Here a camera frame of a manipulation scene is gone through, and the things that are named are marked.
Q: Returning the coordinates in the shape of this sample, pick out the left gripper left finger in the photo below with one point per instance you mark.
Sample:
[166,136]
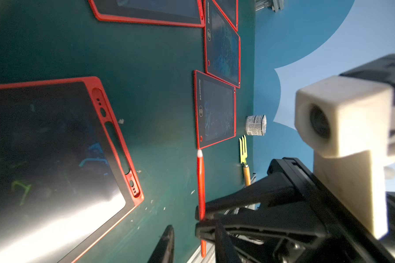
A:
[164,250]

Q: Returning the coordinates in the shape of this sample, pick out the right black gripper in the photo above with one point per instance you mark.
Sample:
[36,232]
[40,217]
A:
[303,226]

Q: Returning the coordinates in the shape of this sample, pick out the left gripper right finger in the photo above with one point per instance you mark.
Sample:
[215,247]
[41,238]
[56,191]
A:
[225,250]

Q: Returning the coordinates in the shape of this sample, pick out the red stylus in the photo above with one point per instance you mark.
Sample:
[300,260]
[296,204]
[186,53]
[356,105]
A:
[201,184]

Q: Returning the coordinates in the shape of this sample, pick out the colourful scribble red writing tablet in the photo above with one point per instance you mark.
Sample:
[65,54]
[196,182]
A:
[222,46]

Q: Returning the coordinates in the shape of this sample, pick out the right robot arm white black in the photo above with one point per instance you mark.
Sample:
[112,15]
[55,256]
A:
[280,250]

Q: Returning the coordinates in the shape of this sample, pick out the aluminium front rail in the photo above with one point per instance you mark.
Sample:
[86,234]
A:
[209,258]

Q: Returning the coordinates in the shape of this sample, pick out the green garden fork wooden handle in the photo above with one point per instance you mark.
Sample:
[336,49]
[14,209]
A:
[243,160]

